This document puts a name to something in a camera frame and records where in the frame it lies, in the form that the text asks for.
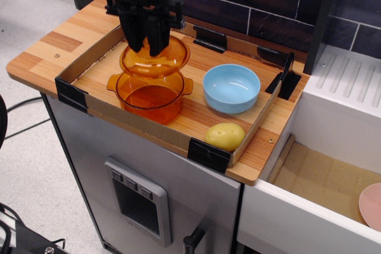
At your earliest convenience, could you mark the cardboard fence with black tape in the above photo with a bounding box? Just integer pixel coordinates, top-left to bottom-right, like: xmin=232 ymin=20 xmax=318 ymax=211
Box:
xmin=54 ymin=5 xmax=302 ymax=174

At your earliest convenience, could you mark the black oven door handle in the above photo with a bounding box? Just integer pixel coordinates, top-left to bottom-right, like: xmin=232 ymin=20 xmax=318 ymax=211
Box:
xmin=183 ymin=227 xmax=205 ymax=254

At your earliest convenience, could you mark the grey toy oven cabinet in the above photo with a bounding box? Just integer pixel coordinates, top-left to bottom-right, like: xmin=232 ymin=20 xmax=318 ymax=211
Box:
xmin=43 ymin=96 xmax=241 ymax=253

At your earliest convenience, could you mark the white toy sink unit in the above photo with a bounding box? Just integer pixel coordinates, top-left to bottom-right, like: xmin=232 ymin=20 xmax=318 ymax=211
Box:
xmin=237 ymin=46 xmax=380 ymax=253

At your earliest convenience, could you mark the orange transparent pot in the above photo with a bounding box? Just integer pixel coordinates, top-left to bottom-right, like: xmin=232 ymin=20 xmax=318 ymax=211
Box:
xmin=107 ymin=71 xmax=193 ymax=124

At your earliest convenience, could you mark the orange transparent pot lid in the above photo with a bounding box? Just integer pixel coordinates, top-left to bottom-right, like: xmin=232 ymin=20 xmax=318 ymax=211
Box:
xmin=119 ymin=36 xmax=191 ymax=79

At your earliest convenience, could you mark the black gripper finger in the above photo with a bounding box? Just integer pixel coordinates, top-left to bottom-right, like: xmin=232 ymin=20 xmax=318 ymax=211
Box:
xmin=118 ymin=10 xmax=147 ymax=52
xmin=147 ymin=12 xmax=171 ymax=57

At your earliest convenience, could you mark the pink plate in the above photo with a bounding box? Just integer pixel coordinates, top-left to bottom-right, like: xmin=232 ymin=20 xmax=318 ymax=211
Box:
xmin=358 ymin=183 xmax=380 ymax=231

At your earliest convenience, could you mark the black vertical post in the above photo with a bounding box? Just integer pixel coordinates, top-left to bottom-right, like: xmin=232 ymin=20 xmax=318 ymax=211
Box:
xmin=303 ymin=0 xmax=333 ymax=75

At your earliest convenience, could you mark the yellow toy potato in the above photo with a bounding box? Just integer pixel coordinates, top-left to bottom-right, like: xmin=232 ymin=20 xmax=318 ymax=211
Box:
xmin=204 ymin=123 xmax=245 ymax=152

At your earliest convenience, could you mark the black floor cable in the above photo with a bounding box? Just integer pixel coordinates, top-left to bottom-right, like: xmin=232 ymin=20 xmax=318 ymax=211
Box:
xmin=4 ymin=96 xmax=51 ymax=140

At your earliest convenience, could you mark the light blue bowl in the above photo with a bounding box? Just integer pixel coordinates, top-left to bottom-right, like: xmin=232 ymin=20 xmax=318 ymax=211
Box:
xmin=202 ymin=64 xmax=261 ymax=114

